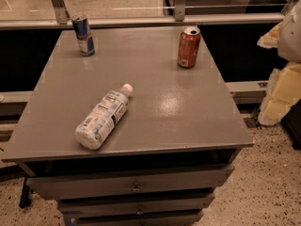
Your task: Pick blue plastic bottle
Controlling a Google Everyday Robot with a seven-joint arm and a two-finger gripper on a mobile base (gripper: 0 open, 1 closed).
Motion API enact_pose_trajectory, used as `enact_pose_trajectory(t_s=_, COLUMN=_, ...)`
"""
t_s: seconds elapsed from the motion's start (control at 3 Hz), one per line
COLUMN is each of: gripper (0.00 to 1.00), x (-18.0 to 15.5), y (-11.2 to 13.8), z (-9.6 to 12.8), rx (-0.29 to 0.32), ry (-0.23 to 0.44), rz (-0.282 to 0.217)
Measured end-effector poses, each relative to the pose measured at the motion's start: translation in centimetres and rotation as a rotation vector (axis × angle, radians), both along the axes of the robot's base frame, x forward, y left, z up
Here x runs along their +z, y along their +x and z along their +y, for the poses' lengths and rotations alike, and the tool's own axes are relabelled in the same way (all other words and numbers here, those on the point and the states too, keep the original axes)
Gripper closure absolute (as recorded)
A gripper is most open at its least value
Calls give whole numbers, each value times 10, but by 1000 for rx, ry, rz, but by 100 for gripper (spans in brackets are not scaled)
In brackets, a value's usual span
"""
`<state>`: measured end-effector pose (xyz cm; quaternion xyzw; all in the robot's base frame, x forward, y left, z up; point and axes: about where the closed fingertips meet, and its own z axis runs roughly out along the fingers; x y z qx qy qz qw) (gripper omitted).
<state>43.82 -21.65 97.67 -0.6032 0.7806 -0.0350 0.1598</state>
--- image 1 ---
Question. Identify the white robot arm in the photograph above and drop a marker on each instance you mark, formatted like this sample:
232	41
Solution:
289	38

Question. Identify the white plastic bottle blue label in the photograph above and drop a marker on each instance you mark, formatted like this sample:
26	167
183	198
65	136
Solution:
100	122

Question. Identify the grey metal drawer cabinet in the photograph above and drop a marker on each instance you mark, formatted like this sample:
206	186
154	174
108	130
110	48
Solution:
176	118

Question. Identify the orange soda can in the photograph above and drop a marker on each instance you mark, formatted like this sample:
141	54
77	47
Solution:
188	47

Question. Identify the blue silver energy drink can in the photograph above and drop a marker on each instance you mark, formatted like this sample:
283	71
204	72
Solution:
83	34

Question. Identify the middle grey drawer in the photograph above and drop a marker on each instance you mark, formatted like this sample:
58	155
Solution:
137	205

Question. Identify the grey drawer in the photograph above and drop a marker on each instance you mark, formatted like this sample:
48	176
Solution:
82	186
137	205
171	218

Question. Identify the top grey drawer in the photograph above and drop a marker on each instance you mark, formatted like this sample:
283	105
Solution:
82	186

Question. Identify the bottom grey drawer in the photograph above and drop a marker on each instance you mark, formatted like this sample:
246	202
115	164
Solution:
171	218

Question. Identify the grey metal railing frame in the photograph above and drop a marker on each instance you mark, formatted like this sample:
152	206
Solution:
27	14

